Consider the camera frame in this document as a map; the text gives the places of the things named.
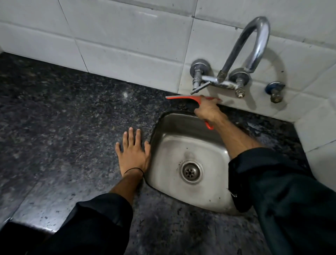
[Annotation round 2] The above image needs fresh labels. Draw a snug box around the person's right hand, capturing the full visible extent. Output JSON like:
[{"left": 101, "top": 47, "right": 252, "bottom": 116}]
[{"left": 194, "top": 95, "right": 229, "bottom": 127}]

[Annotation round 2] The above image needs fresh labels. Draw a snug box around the person's left hand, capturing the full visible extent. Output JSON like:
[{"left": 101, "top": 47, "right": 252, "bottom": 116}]
[{"left": 115, "top": 127, "right": 152, "bottom": 176}]

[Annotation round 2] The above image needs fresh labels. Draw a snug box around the red squeegee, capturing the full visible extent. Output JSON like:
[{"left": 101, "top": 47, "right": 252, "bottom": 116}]
[{"left": 165, "top": 95, "right": 222, "bottom": 131}]

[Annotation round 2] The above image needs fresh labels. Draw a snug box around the person's right forearm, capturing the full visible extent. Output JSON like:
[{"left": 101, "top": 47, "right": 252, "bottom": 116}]
[{"left": 213, "top": 116, "right": 264, "bottom": 160}]

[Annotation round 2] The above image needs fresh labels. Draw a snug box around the person's left forearm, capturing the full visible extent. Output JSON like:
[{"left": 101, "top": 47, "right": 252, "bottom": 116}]
[{"left": 109, "top": 169, "right": 144, "bottom": 207}]

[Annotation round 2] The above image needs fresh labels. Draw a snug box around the black wrist band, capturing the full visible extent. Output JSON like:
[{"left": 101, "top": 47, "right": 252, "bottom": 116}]
[{"left": 124, "top": 167, "right": 144, "bottom": 176}]

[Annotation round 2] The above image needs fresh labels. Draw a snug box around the stainless steel sink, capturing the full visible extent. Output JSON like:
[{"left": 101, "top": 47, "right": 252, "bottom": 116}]
[{"left": 144, "top": 110, "right": 240, "bottom": 215}]

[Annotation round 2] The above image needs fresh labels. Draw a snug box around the metal sink drain strainer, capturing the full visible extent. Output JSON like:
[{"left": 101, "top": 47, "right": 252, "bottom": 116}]
[{"left": 180, "top": 161, "right": 203, "bottom": 184}]

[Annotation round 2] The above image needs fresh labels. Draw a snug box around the black long-sleeved top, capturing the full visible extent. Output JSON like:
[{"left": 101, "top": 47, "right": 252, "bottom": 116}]
[{"left": 26, "top": 147, "right": 336, "bottom": 255}]

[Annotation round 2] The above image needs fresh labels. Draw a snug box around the metal wall valve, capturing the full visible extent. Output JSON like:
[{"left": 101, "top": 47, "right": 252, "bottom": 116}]
[{"left": 265, "top": 82, "right": 286, "bottom": 104}]

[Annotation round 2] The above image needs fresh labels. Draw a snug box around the chrome wall faucet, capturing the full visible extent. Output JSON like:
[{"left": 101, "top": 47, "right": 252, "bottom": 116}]
[{"left": 190, "top": 16, "right": 271, "bottom": 99}]

